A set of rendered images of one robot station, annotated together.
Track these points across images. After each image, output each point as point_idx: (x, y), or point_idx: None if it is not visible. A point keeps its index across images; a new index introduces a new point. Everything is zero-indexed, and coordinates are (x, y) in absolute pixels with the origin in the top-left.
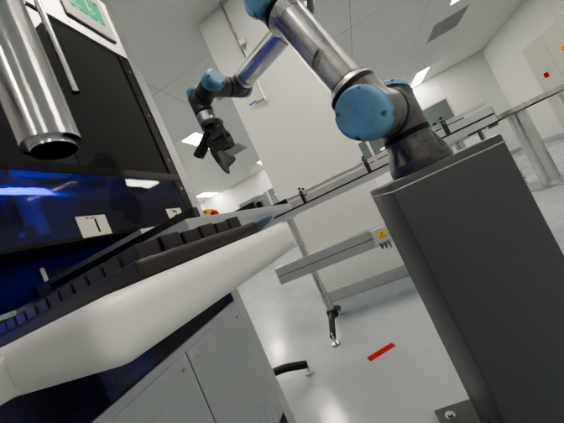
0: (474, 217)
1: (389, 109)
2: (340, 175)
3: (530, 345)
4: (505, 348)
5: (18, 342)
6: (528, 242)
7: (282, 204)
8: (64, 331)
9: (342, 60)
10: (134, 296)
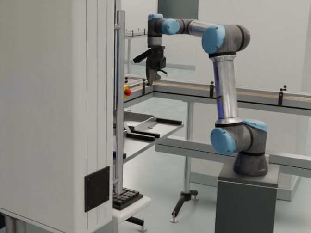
0: (245, 211)
1: (231, 149)
2: (254, 92)
3: None
4: None
5: None
6: (260, 232)
7: (175, 128)
8: (113, 216)
9: (228, 110)
10: (122, 217)
